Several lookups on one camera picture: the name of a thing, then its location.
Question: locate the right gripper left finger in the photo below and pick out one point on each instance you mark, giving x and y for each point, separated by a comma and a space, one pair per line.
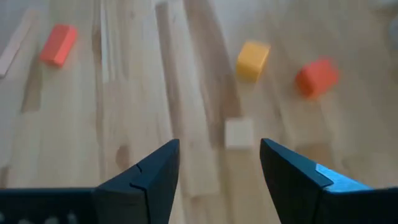
149, 193

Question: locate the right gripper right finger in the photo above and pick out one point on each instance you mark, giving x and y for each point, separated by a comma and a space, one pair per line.
295, 193

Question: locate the small natural wood block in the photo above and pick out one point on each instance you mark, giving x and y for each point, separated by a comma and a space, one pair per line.
239, 133

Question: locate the yellow wooden cube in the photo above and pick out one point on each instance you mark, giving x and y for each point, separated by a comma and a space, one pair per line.
252, 60

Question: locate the long red wooden block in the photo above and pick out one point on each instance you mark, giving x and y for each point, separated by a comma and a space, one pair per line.
58, 45

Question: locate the long natural wood plank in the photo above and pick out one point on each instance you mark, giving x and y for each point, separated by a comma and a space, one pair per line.
14, 46

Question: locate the red wooden cube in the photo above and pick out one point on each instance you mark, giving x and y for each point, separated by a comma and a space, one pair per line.
317, 77

